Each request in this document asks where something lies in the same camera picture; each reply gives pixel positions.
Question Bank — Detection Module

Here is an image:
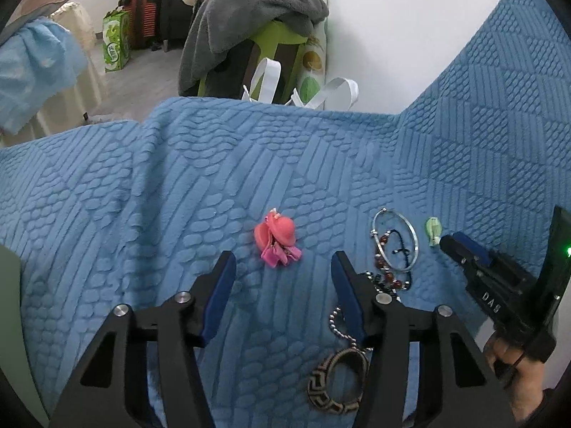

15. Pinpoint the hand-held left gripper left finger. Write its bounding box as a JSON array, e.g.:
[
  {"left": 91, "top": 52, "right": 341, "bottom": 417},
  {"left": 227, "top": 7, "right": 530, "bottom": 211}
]
[{"left": 48, "top": 251, "right": 237, "bottom": 428}]

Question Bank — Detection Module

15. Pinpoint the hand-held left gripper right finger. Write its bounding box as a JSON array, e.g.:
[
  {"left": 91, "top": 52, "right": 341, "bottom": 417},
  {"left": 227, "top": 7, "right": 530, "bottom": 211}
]
[{"left": 331, "top": 251, "right": 520, "bottom": 428}]

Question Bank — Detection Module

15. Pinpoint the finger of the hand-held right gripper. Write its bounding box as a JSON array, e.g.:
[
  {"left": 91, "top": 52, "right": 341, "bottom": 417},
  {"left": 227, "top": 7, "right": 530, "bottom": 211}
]
[
  {"left": 450, "top": 233, "right": 491, "bottom": 265},
  {"left": 439, "top": 235, "right": 480, "bottom": 285}
]

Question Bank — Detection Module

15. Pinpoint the small green hair clip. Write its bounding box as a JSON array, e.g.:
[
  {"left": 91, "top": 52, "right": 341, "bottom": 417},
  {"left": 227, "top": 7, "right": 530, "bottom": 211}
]
[{"left": 425, "top": 217, "right": 442, "bottom": 247}]

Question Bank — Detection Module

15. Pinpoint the dark beaded bracelet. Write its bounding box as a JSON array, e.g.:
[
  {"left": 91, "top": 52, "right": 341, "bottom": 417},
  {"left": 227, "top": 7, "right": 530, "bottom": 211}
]
[{"left": 368, "top": 229, "right": 413, "bottom": 295}]

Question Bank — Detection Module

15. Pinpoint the silver bangle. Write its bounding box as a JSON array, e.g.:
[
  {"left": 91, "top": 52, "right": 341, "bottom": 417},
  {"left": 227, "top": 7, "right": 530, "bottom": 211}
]
[{"left": 372, "top": 208, "right": 420, "bottom": 272}]

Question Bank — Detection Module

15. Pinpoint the pink flower hair clip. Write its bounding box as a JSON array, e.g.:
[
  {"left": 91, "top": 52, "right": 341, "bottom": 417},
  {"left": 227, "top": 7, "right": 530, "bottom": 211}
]
[{"left": 254, "top": 208, "right": 303, "bottom": 268}]

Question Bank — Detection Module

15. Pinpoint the patterned ring keychain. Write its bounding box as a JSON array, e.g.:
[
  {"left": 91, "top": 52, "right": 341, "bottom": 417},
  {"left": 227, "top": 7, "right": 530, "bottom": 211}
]
[{"left": 307, "top": 307, "right": 373, "bottom": 411}]

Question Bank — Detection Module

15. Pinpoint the person's right hand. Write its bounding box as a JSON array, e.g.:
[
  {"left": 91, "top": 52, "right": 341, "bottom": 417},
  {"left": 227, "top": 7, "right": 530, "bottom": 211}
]
[{"left": 485, "top": 334, "right": 551, "bottom": 422}]

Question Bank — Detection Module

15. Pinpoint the blue textured blanket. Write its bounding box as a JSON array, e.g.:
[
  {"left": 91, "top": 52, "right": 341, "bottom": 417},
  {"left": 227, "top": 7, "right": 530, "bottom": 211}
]
[{"left": 0, "top": 0, "right": 571, "bottom": 428}]

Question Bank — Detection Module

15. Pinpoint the white tote bag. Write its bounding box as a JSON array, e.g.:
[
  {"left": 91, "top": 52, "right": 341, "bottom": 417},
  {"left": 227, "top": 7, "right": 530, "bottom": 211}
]
[{"left": 241, "top": 58, "right": 360, "bottom": 110}]

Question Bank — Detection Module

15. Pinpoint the rolled mat with green dots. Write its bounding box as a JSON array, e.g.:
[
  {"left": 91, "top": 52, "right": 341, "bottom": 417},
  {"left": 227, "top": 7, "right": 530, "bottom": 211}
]
[{"left": 297, "top": 0, "right": 331, "bottom": 101}]

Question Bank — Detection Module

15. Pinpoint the green plastic stool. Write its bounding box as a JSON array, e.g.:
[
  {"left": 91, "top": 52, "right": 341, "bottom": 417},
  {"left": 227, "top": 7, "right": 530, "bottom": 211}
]
[{"left": 196, "top": 20, "right": 313, "bottom": 104}]

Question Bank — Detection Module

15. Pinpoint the red suitcase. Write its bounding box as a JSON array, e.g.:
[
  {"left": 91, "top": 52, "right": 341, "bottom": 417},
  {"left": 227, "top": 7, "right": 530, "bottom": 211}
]
[{"left": 122, "top": 0, "right": 160, "bottom": 50}]

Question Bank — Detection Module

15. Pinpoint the grey fleece blanket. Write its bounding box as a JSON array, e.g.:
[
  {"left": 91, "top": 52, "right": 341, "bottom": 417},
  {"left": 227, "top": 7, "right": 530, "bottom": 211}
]
[{"left": 178, "top": 0, "right": 331, "bottom": 99}]

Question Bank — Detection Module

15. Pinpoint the light blue cloth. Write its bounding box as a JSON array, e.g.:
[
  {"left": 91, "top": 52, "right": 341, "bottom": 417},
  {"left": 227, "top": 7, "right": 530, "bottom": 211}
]
[{"left": 0, "top": 16, "right": 88, "bottom": 134}]

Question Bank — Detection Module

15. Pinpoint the black suitcase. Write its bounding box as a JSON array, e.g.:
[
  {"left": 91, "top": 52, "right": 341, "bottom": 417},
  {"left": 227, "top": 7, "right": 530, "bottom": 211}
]
[{"left": 158, "top": 0, "right": 197, "bottom": 42}]

